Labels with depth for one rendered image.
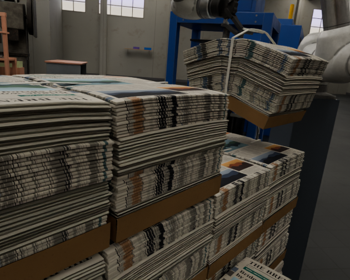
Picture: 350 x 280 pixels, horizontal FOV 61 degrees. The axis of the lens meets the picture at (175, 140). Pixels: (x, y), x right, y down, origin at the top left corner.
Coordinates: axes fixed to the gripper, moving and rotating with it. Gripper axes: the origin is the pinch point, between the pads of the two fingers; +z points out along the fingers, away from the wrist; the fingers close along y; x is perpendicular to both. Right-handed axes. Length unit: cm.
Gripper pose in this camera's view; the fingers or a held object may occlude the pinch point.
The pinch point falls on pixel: (263, 8)
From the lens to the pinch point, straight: 112.0
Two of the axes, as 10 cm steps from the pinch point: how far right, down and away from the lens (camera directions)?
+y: -1.2, 9.4, 3.3
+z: 7.0, 3.2, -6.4
